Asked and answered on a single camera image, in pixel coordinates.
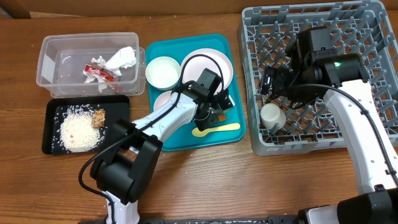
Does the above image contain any white paper cup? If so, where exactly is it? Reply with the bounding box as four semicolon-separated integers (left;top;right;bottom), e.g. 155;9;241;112
260;103;286;129

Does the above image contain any pink bowl with food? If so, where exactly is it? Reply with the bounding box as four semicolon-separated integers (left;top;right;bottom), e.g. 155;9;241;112
153;90;172;111

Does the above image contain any white bowl with rice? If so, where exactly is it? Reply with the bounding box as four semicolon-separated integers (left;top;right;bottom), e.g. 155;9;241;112
146;56;181;90

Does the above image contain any white napkin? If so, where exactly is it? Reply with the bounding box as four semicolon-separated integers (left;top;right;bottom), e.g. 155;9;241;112
91;46;137;77

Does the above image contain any red snack wrapper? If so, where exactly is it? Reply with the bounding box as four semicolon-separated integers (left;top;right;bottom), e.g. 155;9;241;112
83;63;122;93

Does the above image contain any orange carrot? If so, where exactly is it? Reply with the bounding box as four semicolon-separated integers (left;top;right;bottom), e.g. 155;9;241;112
218;114;226;122

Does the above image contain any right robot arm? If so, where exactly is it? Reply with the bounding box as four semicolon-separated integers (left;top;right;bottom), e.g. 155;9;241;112
260;26;397;224

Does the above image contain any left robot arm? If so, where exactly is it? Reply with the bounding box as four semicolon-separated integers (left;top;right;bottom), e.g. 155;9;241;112
78;68;234;223

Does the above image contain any black waste tray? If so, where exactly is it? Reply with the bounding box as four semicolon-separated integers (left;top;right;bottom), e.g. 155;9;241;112
42;95;130;155

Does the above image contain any grey dishwasher rack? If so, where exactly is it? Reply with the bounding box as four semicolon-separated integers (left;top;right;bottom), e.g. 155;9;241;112
239;1;397;156

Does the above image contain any yellow plastic spoon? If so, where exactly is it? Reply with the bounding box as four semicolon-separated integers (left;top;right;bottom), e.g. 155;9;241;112
192;123;241;138

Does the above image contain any white round plate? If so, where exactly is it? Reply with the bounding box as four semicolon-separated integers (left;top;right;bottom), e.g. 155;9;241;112
181;48;234;89

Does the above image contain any teal plastic tray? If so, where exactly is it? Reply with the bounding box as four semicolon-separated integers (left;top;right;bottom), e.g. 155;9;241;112
146;34;246;152

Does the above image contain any brown food clump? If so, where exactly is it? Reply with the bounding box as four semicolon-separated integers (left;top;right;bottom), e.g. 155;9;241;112
91;109;106;129

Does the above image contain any clear plastic bin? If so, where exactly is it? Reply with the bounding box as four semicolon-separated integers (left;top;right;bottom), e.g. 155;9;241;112
36;32;146;98

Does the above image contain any pile of rice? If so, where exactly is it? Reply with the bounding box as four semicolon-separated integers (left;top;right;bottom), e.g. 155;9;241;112
51;104;108;154

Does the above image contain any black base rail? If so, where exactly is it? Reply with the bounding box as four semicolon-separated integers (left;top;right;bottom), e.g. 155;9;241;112
77;214;299;224

